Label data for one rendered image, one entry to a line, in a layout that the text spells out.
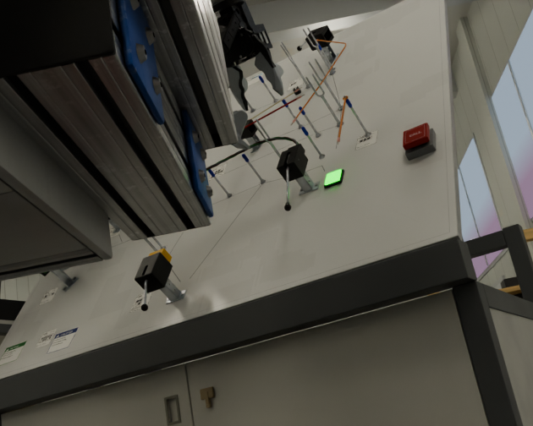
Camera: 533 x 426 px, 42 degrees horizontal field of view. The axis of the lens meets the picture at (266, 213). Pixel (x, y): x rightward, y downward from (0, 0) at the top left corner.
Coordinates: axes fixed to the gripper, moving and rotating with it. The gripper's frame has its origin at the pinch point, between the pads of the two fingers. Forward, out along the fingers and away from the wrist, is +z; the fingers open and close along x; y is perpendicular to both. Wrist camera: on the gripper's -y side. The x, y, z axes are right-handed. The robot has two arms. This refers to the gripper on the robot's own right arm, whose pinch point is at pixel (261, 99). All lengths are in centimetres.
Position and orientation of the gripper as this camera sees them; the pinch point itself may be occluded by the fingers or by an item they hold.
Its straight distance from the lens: 140.1
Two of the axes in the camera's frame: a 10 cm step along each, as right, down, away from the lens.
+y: 4.1, -3.0, 8.6
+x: -8.2, 2.8, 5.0
